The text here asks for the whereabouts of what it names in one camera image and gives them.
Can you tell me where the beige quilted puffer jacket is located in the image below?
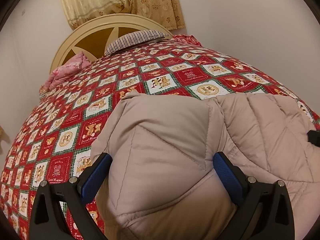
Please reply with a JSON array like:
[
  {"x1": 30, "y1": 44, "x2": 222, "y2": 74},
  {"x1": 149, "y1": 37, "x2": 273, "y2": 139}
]
[{"x1": 91, "y1": 92, "x2": 319, "y2": 239}]

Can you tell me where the red teddy bear bedspread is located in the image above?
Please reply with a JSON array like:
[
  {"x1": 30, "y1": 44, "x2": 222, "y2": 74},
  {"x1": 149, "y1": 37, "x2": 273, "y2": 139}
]
[{"x1": 0, "y1": 36, "x2": 320, "y2": 240}]

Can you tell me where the red cloth at bedside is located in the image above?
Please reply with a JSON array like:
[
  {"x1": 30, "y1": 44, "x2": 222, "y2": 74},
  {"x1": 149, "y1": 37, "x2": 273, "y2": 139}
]
[{"x1": 172, "y1": 34, "x2": 202, "y2": 46}]

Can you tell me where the pink folded blanket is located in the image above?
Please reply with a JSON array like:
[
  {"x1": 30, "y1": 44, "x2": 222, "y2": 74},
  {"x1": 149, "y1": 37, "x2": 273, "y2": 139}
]
[{"x1": 42, "y1": 53, "x2": 91, "y2": 92}]

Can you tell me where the cream arched wooden headboard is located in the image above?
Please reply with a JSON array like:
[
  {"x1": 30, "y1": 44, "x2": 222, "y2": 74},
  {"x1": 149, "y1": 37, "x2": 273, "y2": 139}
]
[{"x1": 50, "y1": 14, "x2": 172, "y2": 72}]

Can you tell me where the striped pillow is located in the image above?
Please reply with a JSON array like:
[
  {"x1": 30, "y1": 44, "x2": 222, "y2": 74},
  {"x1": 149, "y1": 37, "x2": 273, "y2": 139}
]
[{"x1": 104, "y1": 29, "x2": 169, "y2": 56}]

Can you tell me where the window right gold curtain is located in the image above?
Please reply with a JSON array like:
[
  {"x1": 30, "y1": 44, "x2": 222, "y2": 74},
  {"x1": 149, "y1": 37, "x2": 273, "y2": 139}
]
[{"x1": 123, "y1": 0, "x2": 185, "y2": 30}]

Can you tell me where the left wall gold curtain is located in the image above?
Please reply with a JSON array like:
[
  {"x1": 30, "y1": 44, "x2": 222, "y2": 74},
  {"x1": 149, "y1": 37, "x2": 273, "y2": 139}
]
[{"x1": 0, "y1": 126, "x2": 10, "y2": 144}]

